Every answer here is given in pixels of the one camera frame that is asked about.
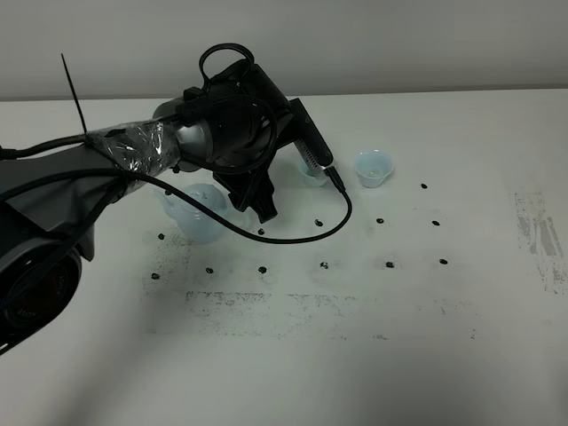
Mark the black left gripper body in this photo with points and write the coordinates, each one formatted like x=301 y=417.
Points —
x=235 y=183

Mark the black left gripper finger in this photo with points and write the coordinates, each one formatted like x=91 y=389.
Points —
x=258 y=195

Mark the light blue porcelain teapot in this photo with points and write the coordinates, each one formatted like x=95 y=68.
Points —
x=194 y=224

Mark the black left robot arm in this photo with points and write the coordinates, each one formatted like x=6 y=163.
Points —
x=52 y=194

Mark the left light blue teacup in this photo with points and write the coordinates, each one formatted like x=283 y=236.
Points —
x=311 y=177

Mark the light blue teacup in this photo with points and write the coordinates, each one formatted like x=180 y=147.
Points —
x=311 y=177
x=373 y=168

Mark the right light blue teacup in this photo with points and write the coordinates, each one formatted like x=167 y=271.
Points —
x=373 y=168

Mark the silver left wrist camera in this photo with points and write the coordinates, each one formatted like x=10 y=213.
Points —
x=309 y=142

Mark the black cable tie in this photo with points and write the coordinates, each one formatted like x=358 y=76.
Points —
x=74 y=95

